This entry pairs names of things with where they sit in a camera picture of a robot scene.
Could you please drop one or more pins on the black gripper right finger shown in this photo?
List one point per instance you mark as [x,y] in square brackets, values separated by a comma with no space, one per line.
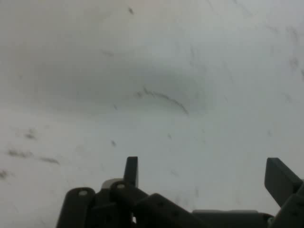
[280,180]

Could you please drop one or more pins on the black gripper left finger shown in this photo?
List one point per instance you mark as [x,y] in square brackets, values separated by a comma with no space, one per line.
[123,197]

